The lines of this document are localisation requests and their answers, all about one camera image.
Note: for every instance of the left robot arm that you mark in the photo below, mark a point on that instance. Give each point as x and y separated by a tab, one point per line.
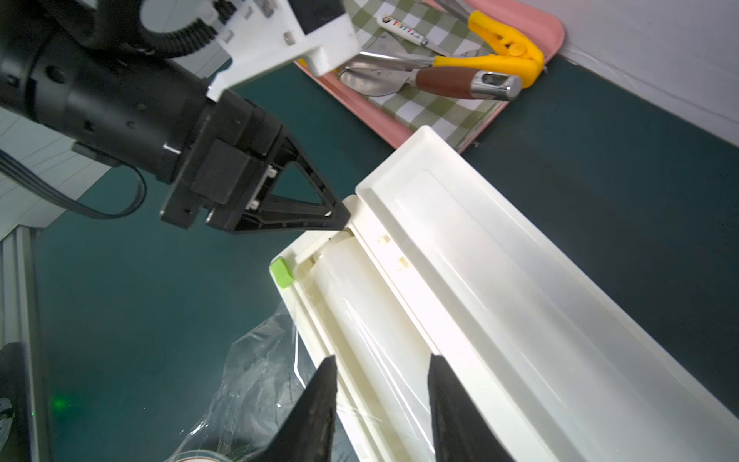
165	103

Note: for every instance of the round patterned plate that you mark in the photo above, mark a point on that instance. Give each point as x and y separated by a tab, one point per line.
199	456

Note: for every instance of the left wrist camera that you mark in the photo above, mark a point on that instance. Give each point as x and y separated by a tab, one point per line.
262	36

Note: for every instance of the green checkered cloth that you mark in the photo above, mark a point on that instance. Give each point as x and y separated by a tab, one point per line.
408	35

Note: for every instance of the wooden handled scoop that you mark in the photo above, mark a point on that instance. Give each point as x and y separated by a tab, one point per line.
451	82

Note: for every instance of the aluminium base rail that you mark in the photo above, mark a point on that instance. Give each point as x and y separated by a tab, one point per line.
25	412

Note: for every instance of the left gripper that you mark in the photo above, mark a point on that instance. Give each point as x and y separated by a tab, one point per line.
235	162

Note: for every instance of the pink tray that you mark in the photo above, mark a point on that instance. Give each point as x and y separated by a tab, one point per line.
450	65

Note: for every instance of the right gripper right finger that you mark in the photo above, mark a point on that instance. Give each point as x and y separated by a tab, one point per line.
459	431

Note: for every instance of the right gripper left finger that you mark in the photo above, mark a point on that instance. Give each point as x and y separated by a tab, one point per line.
308	432

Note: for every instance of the white plastic wrap dispenser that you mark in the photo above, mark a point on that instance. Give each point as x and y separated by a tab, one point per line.
438	280

